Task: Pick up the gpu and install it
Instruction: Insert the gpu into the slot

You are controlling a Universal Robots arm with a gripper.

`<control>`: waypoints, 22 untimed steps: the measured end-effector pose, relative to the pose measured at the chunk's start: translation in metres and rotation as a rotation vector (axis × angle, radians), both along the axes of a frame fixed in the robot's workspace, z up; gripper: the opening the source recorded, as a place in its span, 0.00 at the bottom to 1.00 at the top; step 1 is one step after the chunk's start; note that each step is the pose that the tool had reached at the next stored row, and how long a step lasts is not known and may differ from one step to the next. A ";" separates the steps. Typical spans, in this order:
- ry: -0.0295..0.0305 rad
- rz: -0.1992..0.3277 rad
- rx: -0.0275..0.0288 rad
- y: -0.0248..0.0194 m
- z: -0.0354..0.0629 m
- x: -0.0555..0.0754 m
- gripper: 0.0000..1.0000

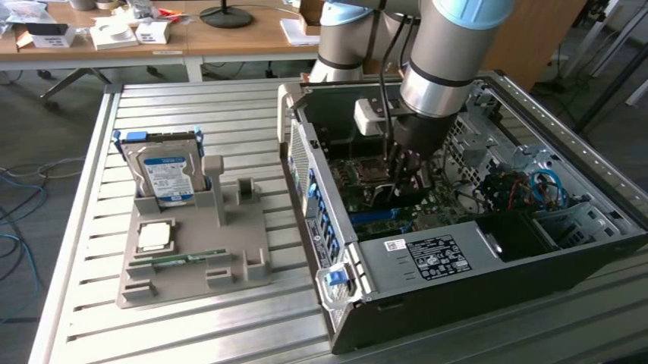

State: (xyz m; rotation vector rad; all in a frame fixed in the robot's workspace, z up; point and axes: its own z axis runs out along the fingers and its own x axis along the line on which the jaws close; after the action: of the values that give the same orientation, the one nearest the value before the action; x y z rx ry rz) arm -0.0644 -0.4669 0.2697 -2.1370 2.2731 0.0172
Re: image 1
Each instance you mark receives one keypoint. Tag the grey power supply unit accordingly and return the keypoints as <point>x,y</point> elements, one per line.
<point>404,265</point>

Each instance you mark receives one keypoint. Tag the clear plastic bag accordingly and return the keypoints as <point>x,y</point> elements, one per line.
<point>25,11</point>

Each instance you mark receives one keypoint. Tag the wooden cabinet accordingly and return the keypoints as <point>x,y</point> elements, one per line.
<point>546,38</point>

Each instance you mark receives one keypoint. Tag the orange packet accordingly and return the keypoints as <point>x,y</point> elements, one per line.
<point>22,39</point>

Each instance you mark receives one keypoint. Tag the brown cardboard box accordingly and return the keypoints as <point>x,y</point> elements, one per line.
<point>310,11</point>

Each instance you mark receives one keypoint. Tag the small white labelled box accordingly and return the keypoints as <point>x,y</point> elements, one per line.
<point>152,33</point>

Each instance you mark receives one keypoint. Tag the white table leg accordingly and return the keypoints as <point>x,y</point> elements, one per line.
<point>637,93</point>

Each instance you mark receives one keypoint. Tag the hard disk with blue caddy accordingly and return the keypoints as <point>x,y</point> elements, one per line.
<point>164,176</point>

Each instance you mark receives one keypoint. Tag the beige tape roll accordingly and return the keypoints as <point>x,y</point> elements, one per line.
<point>106,4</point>

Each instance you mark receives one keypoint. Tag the grey plastic parts rack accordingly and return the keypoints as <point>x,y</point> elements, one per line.
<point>201,235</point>

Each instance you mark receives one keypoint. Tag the black flat device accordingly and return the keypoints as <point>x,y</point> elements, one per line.
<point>46,29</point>

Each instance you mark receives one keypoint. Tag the green RAM stick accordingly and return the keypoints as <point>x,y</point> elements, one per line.
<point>176,259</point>

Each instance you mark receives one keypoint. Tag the flat white box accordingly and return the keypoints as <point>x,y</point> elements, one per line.
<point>113,44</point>

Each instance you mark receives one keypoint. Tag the blue expansion slot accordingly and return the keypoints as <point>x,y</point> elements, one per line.
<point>371,218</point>

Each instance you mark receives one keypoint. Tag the silver CPU chip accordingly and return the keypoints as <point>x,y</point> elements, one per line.
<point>152,237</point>

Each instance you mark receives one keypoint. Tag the white box with label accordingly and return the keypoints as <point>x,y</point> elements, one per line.
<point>52,41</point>

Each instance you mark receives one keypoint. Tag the green motherboard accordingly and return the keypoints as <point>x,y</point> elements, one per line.
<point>445,204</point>

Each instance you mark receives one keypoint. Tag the blue release latch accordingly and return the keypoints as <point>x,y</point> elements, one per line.
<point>335,276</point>

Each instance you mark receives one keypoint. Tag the white tape roll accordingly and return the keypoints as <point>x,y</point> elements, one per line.
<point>116,32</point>

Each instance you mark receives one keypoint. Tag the open black PC case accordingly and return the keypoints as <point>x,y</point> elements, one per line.
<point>455,303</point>

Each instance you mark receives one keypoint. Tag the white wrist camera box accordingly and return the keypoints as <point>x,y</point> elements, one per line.
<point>366,117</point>

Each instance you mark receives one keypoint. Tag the silver disk bay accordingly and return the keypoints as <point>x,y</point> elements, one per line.
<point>581,223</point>

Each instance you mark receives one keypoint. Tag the orange red packets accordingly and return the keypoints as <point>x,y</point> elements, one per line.
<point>172,15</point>

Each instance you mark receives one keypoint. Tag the graphics card with metal bracket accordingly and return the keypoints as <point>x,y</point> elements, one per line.
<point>399,197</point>

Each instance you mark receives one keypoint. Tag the clear parts packet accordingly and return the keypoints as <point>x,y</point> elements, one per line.
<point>137,8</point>

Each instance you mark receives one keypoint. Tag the metal CPU socket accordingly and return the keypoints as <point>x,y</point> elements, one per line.
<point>368,170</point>

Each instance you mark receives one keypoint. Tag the grey cup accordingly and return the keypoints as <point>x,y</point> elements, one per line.
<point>81,4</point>

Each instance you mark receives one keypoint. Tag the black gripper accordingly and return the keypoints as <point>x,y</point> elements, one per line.
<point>424,132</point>

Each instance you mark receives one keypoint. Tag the white paper stack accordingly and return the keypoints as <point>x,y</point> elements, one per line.
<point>298,32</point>

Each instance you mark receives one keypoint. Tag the black round lamp base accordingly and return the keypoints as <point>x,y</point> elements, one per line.
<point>224,19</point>

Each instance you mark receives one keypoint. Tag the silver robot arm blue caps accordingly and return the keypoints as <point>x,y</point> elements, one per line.
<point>445,57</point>

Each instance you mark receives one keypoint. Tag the wooden office desk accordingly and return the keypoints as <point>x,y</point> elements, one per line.
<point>243,38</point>

